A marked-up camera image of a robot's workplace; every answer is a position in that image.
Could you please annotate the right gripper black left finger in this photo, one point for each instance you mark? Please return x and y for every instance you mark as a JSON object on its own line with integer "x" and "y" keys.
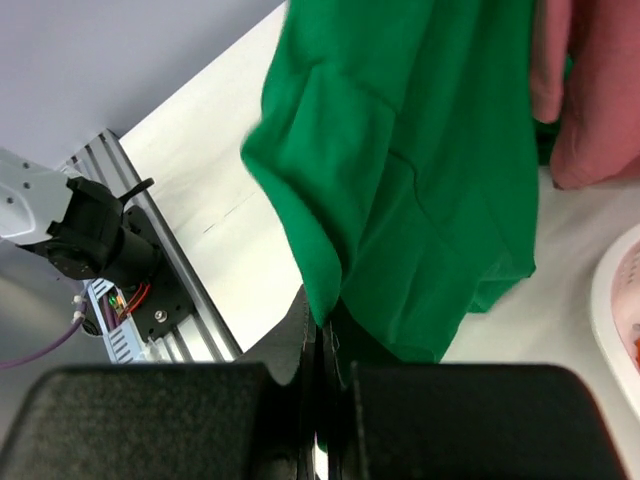
{"x": 283, "y": 436}

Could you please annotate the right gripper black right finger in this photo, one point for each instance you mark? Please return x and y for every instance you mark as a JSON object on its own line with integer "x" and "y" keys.
{"x": 344, "y": 343}

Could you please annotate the green t shirt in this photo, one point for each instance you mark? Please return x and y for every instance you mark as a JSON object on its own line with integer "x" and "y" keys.
{"x": 396, "y": 144}

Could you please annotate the orange t shirt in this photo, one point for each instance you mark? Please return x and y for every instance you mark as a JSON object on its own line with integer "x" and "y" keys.
{"x": 635, "y": 351}

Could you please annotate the pink t shirt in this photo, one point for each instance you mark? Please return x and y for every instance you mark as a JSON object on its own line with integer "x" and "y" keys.
{"x": 585, "y": 76}

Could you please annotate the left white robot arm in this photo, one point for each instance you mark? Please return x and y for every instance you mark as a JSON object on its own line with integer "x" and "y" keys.
{"x": 75, "y": 223}

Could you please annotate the white perforated laundry basket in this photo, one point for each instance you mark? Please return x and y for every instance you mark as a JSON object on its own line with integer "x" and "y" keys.
{"x": 614, "y": 307}

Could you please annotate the aluminium mounting rail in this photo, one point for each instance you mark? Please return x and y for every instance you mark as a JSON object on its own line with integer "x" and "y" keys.
{"x": 176, "y": 318}

